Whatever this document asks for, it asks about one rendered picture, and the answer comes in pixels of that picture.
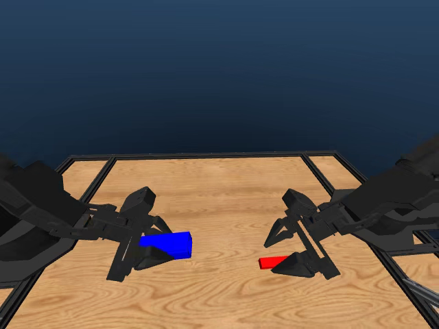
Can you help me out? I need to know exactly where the black table frame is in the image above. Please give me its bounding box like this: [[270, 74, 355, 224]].
[[0, 149, 439, 329]]

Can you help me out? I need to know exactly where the thin red peg bar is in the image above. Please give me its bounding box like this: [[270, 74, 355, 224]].
[[258, 255, 291, 271]]

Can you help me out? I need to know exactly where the blue hollow socket block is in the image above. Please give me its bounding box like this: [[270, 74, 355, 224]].
[[139, 231, 193, 260]]

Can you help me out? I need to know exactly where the grey metal strut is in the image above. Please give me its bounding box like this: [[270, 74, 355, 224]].
[[403, 277, 439, 309]]

